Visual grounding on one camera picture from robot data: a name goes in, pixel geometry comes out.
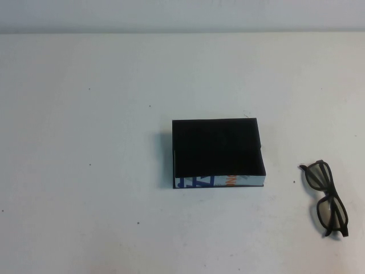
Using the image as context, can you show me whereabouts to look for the black printed glasses case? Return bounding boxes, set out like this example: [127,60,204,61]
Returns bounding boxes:
[172,119,267,190]

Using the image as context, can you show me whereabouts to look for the black framed glasses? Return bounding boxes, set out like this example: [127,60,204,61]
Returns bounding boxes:
[298,159,350,238]

